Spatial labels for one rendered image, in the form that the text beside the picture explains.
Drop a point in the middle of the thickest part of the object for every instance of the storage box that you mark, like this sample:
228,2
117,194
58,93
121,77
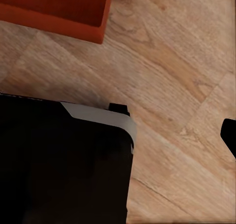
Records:
81,19

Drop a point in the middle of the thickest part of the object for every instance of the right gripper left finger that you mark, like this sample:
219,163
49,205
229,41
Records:
12,134

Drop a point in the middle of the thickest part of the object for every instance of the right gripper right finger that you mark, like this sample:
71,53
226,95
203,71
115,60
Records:
228,134

